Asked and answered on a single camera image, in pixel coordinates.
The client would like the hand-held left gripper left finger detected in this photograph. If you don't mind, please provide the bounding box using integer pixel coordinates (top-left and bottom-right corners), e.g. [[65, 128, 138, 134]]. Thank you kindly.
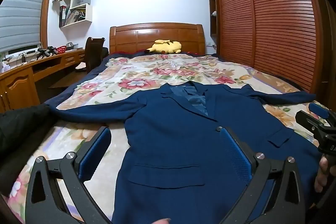
[[25, 126, 112, 224]]

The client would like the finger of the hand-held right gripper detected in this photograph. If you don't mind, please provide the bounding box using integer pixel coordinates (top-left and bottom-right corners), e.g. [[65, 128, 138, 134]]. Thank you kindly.
[[295, 111, 326, 135], [308, 102, 336, 125]]

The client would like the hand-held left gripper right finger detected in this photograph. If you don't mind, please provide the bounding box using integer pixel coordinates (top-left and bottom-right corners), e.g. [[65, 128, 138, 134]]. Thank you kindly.
[[219, 126, 306, 224]]

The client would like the blue suit jacket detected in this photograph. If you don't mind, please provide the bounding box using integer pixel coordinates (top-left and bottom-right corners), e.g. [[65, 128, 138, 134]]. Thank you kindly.
[[49, 82, 322, 224]]

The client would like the person's right hand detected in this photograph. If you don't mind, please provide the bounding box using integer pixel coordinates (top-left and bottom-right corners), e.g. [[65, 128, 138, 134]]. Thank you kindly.
[[314, 156, 336, 193]]

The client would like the dark cloth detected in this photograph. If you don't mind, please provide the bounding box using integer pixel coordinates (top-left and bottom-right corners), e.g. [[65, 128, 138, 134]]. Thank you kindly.
[[0, 103, 59, 188]]

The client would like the floral blanket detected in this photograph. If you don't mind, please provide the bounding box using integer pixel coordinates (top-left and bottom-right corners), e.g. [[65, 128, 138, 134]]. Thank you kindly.
[[8, 53, 331, 214]]

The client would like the wooden louvred wardrobe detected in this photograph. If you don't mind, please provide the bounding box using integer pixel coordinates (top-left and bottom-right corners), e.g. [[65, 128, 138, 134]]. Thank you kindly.
[[205, 0, 336, 101]]

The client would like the dark desk chair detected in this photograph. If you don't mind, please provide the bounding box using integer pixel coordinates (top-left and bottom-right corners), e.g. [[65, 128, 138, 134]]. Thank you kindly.
[[74, 37, 109, 73]]

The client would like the wooden desk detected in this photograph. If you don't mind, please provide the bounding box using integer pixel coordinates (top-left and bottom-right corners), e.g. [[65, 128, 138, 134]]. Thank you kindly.
[[0, 49, 87, 113]]

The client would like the black metal device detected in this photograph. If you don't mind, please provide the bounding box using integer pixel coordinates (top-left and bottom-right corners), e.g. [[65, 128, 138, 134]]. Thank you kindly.
[[37, 47, 58, 58]]

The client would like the wooden bed headboard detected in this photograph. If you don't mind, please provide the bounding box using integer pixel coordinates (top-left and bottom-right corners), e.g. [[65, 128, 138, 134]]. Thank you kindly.
[[109, 22, 206, 55]]

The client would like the yellow plush toy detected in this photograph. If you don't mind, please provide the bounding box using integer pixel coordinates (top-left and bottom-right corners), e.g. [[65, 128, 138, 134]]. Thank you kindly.
[[146, 40, 182, 55]]

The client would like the row of books and binders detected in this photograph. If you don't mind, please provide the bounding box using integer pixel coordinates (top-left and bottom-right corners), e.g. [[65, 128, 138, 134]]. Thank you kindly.
[[60, 5, 87, 27]]

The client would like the grey window blind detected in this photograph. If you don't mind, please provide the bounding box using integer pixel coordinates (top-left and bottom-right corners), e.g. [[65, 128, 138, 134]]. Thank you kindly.
[[0, 0, 53, 52]]

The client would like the white wall shelf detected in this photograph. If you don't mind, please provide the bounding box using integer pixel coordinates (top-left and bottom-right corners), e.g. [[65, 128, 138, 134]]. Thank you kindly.
[[59, 0, 95, 28]]

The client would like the wooden window frame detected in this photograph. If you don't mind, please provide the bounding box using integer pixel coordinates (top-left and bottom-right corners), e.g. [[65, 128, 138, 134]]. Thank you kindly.
[[39, 0, 59, 48]]

